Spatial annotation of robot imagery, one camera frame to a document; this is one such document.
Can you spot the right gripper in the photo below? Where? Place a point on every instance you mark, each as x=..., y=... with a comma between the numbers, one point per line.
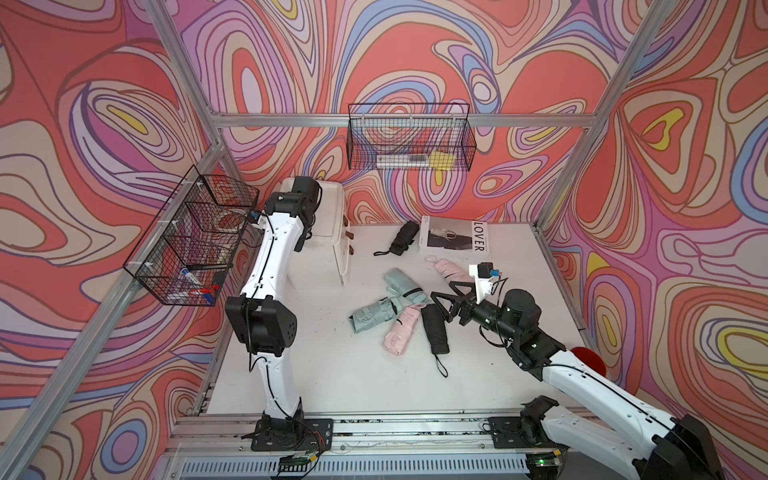
x=467, y=304

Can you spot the black umbrella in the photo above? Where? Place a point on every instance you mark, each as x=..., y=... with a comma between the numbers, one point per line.
x=434, y=326
x=402, y=241

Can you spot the pink umbrella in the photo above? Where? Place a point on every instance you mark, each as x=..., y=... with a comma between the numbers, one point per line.
x=398, y=338
x=448, y=270

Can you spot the white drawer cabinet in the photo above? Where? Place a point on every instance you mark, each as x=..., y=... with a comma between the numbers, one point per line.
x=324, y=260

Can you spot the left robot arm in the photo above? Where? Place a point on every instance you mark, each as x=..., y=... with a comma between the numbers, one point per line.
x=260, y=320

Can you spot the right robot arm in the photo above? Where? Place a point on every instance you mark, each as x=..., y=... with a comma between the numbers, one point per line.
x=631, y=437

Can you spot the mint umbrella upper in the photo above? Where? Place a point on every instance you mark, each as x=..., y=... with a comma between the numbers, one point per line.
x=401, y=285

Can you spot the mint umbrella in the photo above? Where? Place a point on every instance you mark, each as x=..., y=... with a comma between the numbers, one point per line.
x=401, y=285
x=381, y=311

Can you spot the mint umbrella lower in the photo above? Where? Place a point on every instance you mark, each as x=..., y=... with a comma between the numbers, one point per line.
x=381, y=311

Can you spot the LOVER book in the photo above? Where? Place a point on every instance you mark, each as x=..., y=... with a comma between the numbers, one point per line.
x=454, y=237

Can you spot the red metal cup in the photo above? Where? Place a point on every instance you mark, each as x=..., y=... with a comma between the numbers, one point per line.
x=591, y=359

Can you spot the yellow item in basket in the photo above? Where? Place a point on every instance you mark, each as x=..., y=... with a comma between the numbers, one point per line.
x=441, y=161

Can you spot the blue red marker in basket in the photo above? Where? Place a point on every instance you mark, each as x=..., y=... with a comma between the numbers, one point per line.
x=194, y=286

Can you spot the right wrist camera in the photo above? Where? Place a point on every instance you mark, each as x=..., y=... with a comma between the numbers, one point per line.
x=485, y=277

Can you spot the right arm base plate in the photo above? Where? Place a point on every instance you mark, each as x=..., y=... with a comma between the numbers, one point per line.
x=509, y=432

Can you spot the black wire basket back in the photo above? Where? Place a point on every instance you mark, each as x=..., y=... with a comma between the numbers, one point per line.
x=401, y=136

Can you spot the black wire basket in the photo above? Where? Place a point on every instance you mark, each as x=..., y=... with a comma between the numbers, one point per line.
x=200, y=228
x=401, y=136

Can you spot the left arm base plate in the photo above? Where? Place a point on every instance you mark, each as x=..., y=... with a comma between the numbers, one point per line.
x=272, y=434

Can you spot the black wire basket left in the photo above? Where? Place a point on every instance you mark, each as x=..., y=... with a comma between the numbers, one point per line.
x=200, y=228

